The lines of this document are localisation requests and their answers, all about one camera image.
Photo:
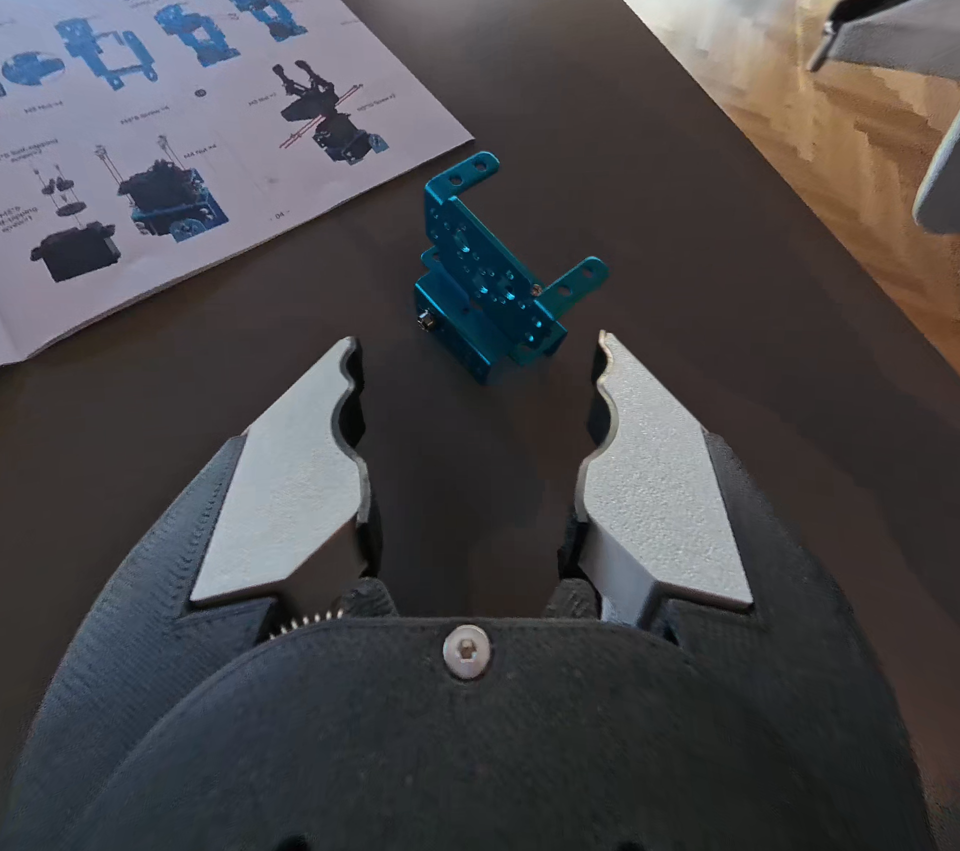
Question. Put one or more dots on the printed instruction manual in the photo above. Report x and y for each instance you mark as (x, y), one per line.
(225, 116)

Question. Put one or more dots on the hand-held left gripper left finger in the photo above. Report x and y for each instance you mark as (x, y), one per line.
(285, 506)

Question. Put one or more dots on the dark brown desk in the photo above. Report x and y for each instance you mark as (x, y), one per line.
(675, 191)

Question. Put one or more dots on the blue metal bracket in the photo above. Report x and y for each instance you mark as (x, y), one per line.
(487, 266)

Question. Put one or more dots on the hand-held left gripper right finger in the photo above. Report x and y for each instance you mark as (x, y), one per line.
(660, 513)

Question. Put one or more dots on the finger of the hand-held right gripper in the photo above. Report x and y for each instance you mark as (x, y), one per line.
(900, 33)
(945, 198)

